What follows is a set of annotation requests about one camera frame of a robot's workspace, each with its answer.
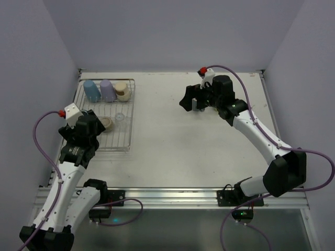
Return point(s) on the clear glass cup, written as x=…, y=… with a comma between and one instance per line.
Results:
x=121, y=119

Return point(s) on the lavender plastic cup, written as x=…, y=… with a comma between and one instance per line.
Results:
x=107, y=91

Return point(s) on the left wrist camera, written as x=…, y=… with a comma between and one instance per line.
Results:
x=72, y=113

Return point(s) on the light blue plastic cup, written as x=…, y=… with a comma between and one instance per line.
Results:
x=91, y=90

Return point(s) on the aluminium mounting rail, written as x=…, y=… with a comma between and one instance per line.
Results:
x=205, y=198

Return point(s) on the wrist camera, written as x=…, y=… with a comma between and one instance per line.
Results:
x=72, y=113
x=207, y=75

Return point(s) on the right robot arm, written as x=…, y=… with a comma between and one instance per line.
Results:
x=286, y=168

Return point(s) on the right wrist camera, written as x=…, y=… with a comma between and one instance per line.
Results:
x=207, y=75

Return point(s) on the beige cup with brown band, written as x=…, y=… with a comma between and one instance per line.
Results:
x=122, y=91

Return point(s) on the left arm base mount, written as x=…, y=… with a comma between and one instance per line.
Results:
x=104, y=212

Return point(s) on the wire dish rack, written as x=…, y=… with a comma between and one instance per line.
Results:
x=119, y=139

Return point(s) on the dark blue mug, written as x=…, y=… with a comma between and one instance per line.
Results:
x=85, y=113

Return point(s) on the grey blue ceramic mug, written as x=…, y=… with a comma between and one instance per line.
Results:
x=194, y=106

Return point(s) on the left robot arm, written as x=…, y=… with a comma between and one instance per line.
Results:
x=57, y=221

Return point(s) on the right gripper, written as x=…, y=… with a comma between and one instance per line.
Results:
x=195, y=93

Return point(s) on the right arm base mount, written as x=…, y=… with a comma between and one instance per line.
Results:
x=232, y=196

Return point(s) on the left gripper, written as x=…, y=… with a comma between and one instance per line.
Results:
x=67, y=132

